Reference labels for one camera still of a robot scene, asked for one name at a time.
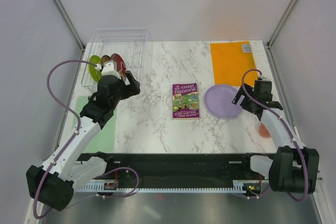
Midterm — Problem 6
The purple plastic plate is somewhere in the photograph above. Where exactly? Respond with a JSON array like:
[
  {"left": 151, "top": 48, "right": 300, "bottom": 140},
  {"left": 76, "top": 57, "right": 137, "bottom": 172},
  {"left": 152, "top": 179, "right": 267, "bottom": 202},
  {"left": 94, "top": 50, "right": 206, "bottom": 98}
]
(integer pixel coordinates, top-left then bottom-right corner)
[{"left": 204, "top": 84, "right": 242, "bottom": 119}]

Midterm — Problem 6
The white slotted cable duct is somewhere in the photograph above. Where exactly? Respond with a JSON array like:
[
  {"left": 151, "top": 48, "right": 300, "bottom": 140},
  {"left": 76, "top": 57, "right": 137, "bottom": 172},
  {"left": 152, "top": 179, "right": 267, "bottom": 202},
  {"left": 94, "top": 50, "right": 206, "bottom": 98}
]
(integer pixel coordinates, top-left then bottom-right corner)
[{"left": 77, "top": 180, "right": 118, "bottom": 193}]

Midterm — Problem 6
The purple treehouse book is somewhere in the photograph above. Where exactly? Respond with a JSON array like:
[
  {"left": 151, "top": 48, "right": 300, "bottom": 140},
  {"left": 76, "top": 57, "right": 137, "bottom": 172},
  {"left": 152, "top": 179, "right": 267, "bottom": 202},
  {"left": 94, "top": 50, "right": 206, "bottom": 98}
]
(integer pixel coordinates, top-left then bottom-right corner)
[{"left": 172, "top": 82, "right": 200, "bottom": 120}]

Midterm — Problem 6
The white barcode label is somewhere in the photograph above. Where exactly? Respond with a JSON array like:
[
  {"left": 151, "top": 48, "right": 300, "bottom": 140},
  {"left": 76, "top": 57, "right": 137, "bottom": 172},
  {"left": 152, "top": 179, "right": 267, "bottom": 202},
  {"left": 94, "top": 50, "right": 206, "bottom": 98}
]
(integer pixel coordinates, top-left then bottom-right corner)
[{"left": 241, "top": 43, "right": 252, "bottom": 53}]

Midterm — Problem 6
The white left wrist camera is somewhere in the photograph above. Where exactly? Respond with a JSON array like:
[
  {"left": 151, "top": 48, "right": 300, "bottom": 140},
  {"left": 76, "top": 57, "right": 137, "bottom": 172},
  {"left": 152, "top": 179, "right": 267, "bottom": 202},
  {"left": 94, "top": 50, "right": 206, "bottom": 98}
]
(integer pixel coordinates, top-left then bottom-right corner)
[{"left": 101, "top": 60, "right": 121, "bottom": 79}]

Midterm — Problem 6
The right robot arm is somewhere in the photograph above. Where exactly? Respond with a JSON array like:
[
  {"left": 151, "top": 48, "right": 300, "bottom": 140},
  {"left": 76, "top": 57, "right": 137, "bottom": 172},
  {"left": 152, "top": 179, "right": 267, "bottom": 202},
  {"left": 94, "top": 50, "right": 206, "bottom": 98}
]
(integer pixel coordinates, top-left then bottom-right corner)
[{"left": 232, "top": 78, "right": 319, "bottom": 200}]

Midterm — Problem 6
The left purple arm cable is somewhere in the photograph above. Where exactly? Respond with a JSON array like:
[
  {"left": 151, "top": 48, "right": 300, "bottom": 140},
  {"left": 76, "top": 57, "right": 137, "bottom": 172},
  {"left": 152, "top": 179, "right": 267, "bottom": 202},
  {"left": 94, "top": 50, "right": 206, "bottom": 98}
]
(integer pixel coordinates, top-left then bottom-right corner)
[{"left": 33, "top": 60, "right": 139, "bottom": 220}]

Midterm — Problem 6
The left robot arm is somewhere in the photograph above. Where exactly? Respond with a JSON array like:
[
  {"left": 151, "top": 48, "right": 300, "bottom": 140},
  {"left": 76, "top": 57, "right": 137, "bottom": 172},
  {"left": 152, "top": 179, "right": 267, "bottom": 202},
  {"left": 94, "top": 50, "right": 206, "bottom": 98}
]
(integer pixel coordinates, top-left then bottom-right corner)
[{"left": 26, "top": 70, "right": 140, "bottom": 211}]

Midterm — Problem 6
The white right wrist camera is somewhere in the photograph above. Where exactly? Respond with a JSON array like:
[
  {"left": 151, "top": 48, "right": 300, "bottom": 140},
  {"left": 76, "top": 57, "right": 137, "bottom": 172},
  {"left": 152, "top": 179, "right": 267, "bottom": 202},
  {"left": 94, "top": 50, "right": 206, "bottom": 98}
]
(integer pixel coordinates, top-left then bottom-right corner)
[{"left": 258, "top": 76, "right": 269, "bottom": 81}]

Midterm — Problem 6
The yellow brown patterned plate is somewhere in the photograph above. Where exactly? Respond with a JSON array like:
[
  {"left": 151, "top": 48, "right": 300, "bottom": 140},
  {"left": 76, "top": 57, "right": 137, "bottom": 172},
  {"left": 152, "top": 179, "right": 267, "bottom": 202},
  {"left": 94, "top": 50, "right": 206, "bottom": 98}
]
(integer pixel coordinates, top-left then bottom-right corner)
[{"left": 100, "top": 55, "right": 111, "bottom": 67}]

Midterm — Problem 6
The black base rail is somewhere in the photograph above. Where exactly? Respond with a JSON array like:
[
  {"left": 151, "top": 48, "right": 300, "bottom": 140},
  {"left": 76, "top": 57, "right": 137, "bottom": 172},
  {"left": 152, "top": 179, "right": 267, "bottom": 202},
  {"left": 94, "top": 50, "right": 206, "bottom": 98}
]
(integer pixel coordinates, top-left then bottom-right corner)
[{"left": 76, "top": 152, "right": 274, "bottom": 189}]

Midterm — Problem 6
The green plastic plate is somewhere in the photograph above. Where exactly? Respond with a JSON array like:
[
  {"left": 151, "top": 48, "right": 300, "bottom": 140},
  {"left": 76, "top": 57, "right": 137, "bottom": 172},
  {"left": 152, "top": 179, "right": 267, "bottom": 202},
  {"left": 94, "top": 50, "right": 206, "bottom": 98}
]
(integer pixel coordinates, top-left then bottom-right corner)
[{"left": 88, "top": 55, "right": 102, "bottom": 82}]

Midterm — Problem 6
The orange plastic folder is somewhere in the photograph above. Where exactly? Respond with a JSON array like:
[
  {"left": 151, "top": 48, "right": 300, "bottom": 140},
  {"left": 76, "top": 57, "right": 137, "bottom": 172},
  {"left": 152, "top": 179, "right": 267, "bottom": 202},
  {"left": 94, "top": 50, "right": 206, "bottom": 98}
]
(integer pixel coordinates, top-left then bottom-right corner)
[{"left": 210, "top": 41, "right": 258, "bottom": 87}]

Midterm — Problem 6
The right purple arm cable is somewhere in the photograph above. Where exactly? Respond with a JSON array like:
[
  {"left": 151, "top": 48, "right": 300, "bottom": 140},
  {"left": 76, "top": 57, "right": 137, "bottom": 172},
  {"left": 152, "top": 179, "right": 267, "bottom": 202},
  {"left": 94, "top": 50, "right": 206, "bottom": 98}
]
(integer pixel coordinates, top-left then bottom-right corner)
[{"left": 241, "top": 69, "right": 310, "bottom": 201}]

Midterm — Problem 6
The white wire dish rack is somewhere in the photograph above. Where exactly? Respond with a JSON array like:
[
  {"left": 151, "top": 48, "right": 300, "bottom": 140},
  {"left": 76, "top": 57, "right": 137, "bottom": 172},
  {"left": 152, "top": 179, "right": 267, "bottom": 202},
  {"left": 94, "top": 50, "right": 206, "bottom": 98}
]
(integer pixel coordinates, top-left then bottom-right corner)
[{"left": 83, "top": 27, "right": 152, "bottom": 88}]

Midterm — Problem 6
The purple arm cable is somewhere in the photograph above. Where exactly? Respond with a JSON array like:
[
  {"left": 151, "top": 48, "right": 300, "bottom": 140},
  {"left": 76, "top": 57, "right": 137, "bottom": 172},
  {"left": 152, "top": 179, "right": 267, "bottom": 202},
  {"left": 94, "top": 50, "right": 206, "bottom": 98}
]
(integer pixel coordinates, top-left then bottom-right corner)
[
  {"left": 241, "top": 69, "right": 310, "bottom": 201},
  {"left": 33, "top": 60, "right": 139, "bottom": 220}
]

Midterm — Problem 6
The red patterned plate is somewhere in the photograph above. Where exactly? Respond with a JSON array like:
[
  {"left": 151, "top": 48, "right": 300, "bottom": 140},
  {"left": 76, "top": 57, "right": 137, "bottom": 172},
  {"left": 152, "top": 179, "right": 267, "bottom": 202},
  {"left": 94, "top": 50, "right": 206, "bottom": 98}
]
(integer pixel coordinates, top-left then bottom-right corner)
[{"left": 111, "top": 53, "right": 127, "bottom": 80}]

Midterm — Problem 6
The orange paper cup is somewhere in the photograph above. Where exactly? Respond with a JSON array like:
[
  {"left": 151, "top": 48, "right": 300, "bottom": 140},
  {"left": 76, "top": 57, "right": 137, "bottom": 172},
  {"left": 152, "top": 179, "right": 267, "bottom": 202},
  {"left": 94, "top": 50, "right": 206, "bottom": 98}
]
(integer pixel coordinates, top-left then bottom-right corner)
[{"left": 258, "top": 123, "right": 270, "bottom": 138}]

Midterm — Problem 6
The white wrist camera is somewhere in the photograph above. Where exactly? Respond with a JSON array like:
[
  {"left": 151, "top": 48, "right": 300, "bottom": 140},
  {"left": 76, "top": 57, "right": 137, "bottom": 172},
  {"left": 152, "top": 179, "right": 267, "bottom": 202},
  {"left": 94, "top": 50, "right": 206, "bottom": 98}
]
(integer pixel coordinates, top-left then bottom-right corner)
[
  {"left": 101, "top": 60, "right": 121, "bottom": 79},
  {"left": 258, "top": 76, "right": 269, "bottom": 81}
]

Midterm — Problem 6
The light green mat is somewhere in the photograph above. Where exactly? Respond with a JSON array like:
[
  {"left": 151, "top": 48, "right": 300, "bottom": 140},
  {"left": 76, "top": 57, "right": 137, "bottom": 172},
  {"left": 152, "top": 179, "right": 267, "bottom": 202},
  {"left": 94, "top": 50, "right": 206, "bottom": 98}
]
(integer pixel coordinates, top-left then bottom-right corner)
[{"left": 68, "top": 95, "right": 118, "bottom": 153}]

